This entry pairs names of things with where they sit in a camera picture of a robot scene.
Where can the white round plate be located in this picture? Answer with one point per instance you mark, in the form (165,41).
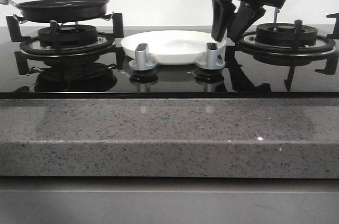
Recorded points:
(172,47)

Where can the black frying pan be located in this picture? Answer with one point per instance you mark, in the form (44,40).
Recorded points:
(56,9)

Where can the right black gas burner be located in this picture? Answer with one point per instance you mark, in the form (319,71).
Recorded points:
(284,34)

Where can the black gas burner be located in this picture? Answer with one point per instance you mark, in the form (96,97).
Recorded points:
(284,34)
(69,36)

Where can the right silver stove knob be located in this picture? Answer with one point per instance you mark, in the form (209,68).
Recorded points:
(211,60)

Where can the silver stove knob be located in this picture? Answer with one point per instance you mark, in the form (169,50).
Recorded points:
(211,60)
(143,59)

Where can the black glass cooktop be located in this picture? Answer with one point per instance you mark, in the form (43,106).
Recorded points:
(108,75)

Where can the left silver stove knob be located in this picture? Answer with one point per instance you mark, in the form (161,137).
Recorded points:
(143,59)

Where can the left black pan support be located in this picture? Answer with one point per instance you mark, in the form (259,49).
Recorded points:
(59,56)

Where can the left black gas burner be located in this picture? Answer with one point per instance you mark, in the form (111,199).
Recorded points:
(69,36)

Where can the wire pan trivet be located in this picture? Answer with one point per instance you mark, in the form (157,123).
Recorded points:
(21,19)

